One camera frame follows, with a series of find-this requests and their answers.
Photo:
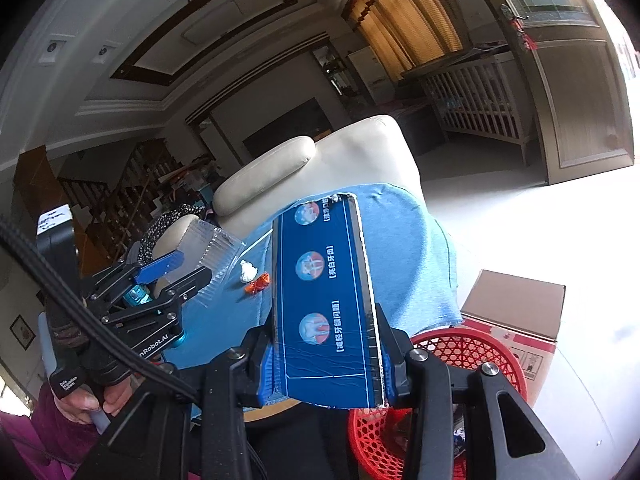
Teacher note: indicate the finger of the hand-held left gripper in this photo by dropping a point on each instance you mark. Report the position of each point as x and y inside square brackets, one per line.
[160, 265]
[192, 280]

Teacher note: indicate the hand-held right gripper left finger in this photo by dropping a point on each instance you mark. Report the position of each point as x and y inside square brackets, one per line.
[265, 375]

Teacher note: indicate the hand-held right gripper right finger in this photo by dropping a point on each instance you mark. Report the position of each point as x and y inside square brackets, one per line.
[395, 375]

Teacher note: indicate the clear plastic container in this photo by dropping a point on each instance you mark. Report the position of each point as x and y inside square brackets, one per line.
[210, 245]

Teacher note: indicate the red mesh basket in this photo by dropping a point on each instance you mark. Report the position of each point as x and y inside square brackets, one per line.
[450, 345]

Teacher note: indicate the blue toothpaste box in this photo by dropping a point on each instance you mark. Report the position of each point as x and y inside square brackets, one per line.
[325, 310]

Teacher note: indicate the person's left forearm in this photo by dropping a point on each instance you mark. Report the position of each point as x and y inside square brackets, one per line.
[40, 440]

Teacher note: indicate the person's left hand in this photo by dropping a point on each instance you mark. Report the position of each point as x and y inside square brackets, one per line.
[80, 405]

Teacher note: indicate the teal thermos bottle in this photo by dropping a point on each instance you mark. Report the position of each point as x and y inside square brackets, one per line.
[136, 296]

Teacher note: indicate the black white patterned cloth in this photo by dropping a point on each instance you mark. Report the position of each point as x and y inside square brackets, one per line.
[165, 222]

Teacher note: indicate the white crumpled tissue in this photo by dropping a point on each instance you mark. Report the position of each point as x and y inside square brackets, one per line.
[248, 271]

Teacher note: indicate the orange candy wrapper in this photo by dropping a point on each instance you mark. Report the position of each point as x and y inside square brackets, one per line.
[257, 284]

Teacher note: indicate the wooden staircase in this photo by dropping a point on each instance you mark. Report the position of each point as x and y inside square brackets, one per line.
[125, 185]

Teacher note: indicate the blue tablecloth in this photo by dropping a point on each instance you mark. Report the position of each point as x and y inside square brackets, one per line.
[415, 260]

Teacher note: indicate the cardboard box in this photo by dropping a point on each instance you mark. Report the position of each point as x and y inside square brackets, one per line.
[515, 305]

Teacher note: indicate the black television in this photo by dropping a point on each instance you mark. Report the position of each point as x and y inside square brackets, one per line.
[290, 127]

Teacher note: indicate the recessed ceiling light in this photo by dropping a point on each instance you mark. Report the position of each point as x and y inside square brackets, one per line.
[102, 52]
[50, 47]

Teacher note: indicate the cream leather sofa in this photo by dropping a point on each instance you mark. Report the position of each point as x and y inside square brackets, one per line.
[360, 160]

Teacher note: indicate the dark display shelf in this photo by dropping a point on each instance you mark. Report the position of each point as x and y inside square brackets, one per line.
[330, 65]

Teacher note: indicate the white standing air conditioner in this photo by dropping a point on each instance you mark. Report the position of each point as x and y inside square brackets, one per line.
[367, 72]

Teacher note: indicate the wooden baby crib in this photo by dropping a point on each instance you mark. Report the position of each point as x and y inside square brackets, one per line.
[475, 105]

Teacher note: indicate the brown glass panel door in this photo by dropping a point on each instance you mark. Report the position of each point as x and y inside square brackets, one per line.
[575, 110]

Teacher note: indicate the orange curtains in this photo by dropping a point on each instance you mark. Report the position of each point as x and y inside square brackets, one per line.
[400, 25]

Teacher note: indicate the red door tassel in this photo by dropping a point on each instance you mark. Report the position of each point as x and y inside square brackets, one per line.
[522, 35]

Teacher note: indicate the framed wall picture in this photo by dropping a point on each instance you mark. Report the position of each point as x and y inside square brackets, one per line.
[22, 332]

